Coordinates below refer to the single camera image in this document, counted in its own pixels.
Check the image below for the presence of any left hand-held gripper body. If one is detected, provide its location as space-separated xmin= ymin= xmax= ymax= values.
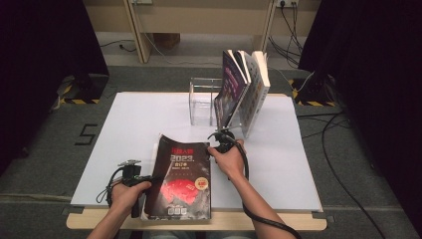
xmin=113 ymin=159 xmax=148 ymax=187

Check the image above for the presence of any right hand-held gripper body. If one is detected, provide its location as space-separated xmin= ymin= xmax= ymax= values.
xmin=213 ymin=131 xmax=236 ymax=154

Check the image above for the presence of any black and red magazine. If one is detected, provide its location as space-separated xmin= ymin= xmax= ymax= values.
xmin=143 ymin=133 xmax=212 ymax=221

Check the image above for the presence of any clear acrylic magazine rack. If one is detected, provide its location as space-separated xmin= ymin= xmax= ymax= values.
xmin=188 ymin=77 xmax=257 ymax=130

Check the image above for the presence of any white picture-grid magazine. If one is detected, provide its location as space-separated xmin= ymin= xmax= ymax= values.
xmin=237 ymin=50 xmax=272 ymax=138

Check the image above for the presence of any person's right hand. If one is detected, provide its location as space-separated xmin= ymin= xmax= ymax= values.
xmin=208 ymin=138 xmax=249 ymax=181

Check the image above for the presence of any person's left hand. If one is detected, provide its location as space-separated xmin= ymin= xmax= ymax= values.
xmin=110 ymin=180 xmax=152 ymax=218

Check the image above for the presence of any white table sheet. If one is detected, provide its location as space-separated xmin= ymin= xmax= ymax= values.
xmin=70 ymin=92 xmax=323 ymax=213

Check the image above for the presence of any gray tape patch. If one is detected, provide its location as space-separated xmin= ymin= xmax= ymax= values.
xmin=61 ymin=205 xmax=84 ymax=216
xmin=312 ymin=211 xmax=336 ymax=224

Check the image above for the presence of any black stand base striped tape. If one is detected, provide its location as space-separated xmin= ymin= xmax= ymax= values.
xmin=288 ymin=78 xmax=337 ymax=108
xmin=59 ymin=73 xmax=110 ymax=106

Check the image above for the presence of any brown cardboard box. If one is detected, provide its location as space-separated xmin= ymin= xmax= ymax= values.
xmin=153 ymin=32 xmax=182 ymax=51

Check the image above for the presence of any light wooden table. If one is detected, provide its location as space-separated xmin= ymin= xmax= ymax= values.
xmin=66 ymin=91 xmax=327 ymax=232

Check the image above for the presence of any beige wooden desk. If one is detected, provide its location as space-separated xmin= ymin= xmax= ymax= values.
xmin=83 ymin=0 xmax=322 ymax=66

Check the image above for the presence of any black monitor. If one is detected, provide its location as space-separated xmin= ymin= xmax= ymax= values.
xmin=0 ymin=0 xmax=110 ymax=175

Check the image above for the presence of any black curtain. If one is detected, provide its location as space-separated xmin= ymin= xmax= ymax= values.
xmin=298 ymin=0 xmax=422 ymax=233

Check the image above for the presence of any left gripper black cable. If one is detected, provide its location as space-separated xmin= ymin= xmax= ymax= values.
xmin=96 ymin=166 xmax=125 ymax=207

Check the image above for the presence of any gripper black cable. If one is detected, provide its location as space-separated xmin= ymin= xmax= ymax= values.
xmin=96 ymin=166 xmax=125 ymax=207
xmin=230 ymin=133 xmax=304 ymax=239

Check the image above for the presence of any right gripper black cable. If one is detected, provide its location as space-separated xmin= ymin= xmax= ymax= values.
xmin=230 ymin=133 xmax=304 ymax=239

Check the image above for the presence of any short black floor cable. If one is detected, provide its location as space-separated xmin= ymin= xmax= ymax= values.
xmin=297 ymin=112 xmax=352 ymax=140

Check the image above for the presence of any black socket cable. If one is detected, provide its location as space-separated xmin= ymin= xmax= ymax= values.
xmin=280 ymin=3 xmax=305 ymax=54
xmin=268 ymin=34 xmax=301 ymax=68

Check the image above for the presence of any long black floor cable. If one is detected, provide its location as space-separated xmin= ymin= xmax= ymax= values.
xmin=320 ymin=113 xmax=387 ymax=239

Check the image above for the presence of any black cable with plug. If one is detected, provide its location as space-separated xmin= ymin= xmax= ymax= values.
xmin=99 ymin=39 xmax=137 ymax=54

